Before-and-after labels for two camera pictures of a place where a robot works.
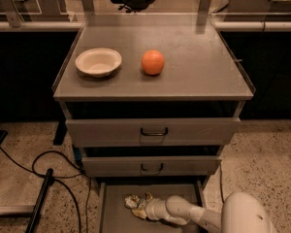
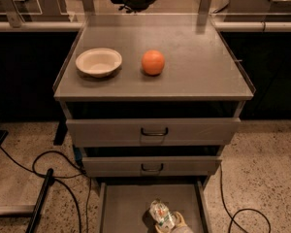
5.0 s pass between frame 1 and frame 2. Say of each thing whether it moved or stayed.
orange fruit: stayed
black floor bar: stayed
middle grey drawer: stayed
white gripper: moved
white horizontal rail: stayed
